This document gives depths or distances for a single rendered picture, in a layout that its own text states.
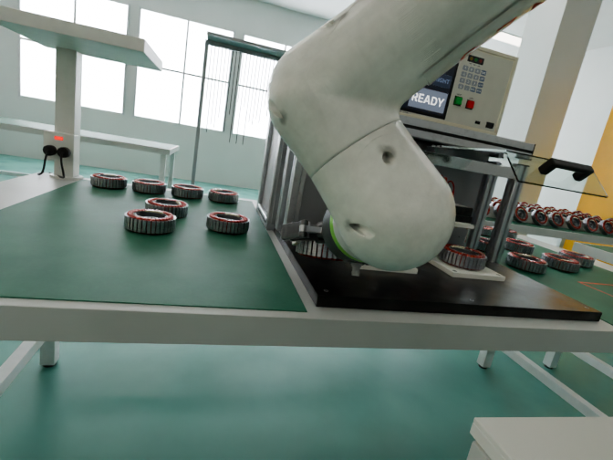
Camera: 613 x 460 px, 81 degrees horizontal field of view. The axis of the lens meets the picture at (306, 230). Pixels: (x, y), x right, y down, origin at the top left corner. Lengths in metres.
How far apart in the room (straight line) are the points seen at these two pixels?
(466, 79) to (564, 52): 4.11
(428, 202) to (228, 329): 0.36
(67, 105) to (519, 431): 1.45
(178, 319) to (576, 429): 0.49
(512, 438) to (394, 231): 0.24
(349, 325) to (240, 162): 6.67
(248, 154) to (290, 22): 2.49
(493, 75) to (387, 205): 0.86
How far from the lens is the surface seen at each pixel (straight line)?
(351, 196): 0.31
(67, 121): 1.50
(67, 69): 1.50
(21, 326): 0.60
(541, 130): 5.01
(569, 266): 1.46
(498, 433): 0.44
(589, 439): 0.51
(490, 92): 1.13
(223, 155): 7.16
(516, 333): 0.79
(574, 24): 5.27
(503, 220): 1.16
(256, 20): 7.43
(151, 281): 0.63
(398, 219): 0.30
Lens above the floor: 1.00
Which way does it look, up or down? 13 degrees down
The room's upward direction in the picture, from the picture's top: 10 degrees clockwise
